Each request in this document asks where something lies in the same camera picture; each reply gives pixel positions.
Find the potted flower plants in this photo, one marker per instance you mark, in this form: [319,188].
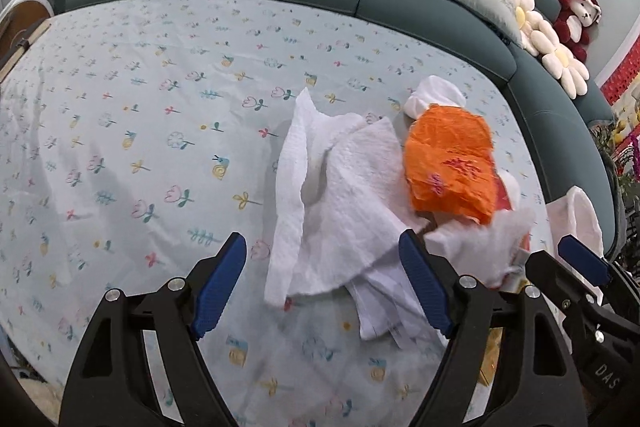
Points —
[625,142]

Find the orange crinkled wrapper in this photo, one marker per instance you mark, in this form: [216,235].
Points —
[450,157]

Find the large white paper towel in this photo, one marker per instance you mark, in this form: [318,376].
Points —
[340,187]

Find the white trash bin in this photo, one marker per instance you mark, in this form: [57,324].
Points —
[585,217]

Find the small white paper towel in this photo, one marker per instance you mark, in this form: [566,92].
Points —
[480,242]

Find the white tissue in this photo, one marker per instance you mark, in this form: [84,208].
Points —
[435,92]

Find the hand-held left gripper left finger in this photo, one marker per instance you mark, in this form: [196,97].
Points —
[220,289]

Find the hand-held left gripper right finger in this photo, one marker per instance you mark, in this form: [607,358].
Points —
[425,289]

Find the floral print tablecloth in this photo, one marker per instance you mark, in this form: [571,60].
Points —
[125,132]

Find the brown round stool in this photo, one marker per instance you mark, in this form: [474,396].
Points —
[25,19]

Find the red teddy bear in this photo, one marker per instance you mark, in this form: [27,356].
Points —
[575,7]

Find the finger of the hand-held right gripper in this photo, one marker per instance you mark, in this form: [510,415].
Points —
[550,274]
[582,256]

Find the red and white paper box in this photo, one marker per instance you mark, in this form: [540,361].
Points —
[505,196]

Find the red wall poster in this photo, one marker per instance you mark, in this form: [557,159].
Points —
[622,82]

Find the white daisy flower cushion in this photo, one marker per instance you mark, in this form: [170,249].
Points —
[560,57]
[520,7]

